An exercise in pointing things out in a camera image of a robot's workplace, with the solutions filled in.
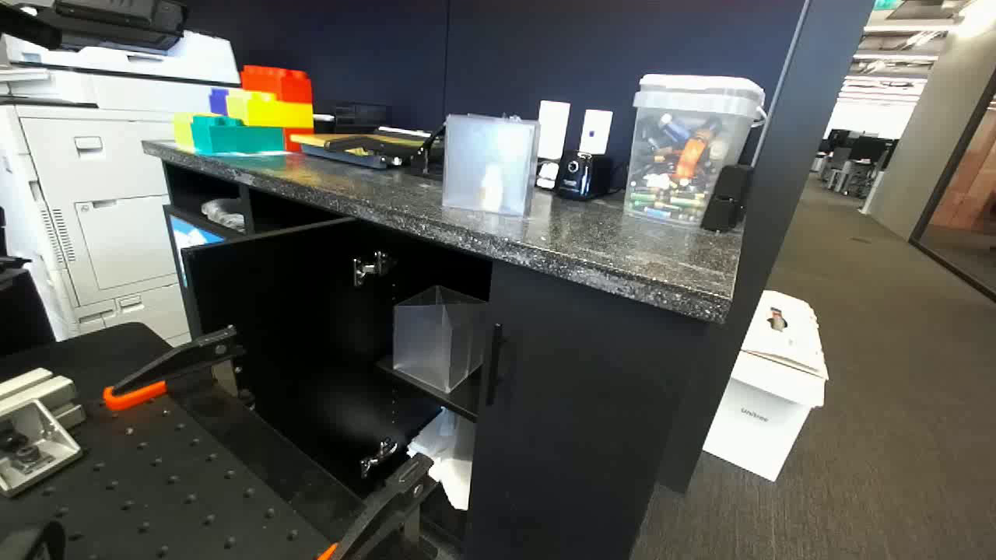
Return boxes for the dark cabinet door with hinges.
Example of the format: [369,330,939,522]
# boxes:
[180,216,406,505]

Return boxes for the dark cabinet shelf board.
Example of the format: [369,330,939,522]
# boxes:
[374,355,487,423]

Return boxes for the silver door hinge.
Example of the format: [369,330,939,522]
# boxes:
[356,439,406,483]
[349,250,396,293]

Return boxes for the dark navy cabinet body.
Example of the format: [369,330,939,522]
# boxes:
[160,152,752,560]

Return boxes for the translucent plastic box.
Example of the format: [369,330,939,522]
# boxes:
[439,111,545,222]
[390,282,493,397]

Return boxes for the speckled granite countertop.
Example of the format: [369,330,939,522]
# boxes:
[141,136,748,328]

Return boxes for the small white adapter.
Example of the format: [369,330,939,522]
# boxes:
[531,158,563,196]

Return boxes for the clear plastic bag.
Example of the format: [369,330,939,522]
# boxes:
[198,194,253,234]

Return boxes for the yellow storage bin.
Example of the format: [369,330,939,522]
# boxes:
[224,86,318,133]

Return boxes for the white cardboard box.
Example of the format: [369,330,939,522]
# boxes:
[702,286,831,485]

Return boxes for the orange storage bin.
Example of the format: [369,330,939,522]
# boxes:
[236,62,318,110]

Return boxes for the lime green storage bin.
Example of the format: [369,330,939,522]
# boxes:
[168,110,198,157]

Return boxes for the dark office furniture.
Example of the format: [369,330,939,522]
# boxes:
[812,122,887,205]

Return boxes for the black perforated robot table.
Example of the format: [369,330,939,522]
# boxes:
[0,319,369,560]

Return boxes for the white office printer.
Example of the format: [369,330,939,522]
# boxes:
[0,0,249,346]

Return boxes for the black bar door handle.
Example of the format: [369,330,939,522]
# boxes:
[484,319,511,412]

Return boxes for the white wall outlet plate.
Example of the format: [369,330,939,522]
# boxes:
[536,96,577,164]

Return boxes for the white wall data plate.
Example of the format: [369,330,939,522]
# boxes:
[577,106,615,161]

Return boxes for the dark cabinet door with handle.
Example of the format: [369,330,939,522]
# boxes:
[461,258,723,560]

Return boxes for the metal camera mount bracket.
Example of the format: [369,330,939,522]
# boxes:
[0,363,89,501]

